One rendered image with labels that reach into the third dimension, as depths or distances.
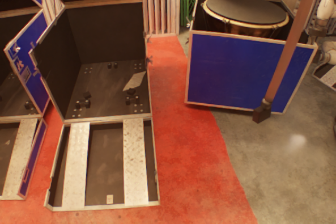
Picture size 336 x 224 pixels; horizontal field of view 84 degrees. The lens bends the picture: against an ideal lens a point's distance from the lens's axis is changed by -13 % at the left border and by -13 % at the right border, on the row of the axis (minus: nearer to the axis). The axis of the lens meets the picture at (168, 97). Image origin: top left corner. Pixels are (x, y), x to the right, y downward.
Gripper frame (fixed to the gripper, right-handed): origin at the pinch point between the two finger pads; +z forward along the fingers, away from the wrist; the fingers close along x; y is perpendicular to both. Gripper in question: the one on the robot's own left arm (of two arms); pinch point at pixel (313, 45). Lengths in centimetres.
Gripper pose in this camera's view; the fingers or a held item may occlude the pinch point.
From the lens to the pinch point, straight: 200.6
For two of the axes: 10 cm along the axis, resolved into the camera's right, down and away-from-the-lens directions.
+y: 1.7, -5.4, 8.2
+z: -0.3, 8.3, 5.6
